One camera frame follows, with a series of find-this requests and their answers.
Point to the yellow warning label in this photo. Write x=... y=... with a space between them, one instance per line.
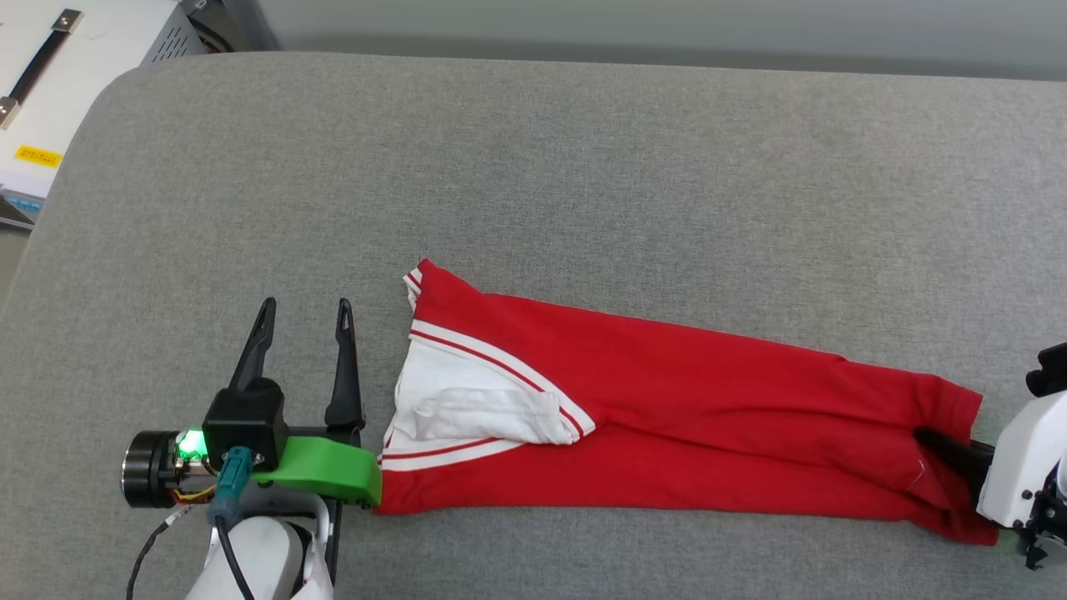
x=38 y=157

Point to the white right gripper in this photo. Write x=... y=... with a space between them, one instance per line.
x=1025 y=458

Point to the red and white jersey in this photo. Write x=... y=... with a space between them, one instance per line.
x=667 y=392

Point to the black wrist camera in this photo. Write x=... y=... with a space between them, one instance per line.
x=246 y=425
x=1050 y=371

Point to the white partition panel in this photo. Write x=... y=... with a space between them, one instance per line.
x=667 y=25

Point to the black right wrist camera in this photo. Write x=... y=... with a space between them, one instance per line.
x=1050 y=371

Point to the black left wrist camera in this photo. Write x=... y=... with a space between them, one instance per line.
x=246 y=425

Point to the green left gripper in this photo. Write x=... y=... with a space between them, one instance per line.
x=333 y=471

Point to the grey partition foot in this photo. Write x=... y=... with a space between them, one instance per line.
x=254 y=25

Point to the white equipment box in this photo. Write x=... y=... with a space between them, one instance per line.
x=92 y=75

